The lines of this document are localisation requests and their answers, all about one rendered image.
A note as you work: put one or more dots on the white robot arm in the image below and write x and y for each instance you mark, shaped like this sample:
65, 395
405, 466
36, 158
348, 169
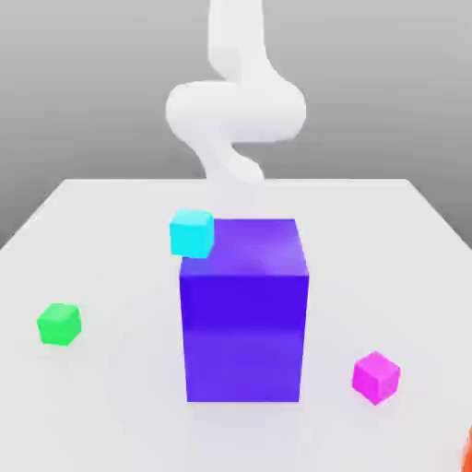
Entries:
236, 110

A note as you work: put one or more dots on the small cyan cube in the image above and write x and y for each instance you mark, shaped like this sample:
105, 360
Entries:
191, 236

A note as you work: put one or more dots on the small green cube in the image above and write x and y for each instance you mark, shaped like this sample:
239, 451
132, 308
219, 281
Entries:
59, 325

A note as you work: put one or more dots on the small magenta cube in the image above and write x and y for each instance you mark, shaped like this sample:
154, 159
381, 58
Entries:
375, 378

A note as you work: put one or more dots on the large purple box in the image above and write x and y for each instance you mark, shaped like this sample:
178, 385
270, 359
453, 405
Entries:
243, 332

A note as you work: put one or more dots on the large orange box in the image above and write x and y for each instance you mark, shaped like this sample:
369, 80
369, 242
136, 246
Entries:
468, 453

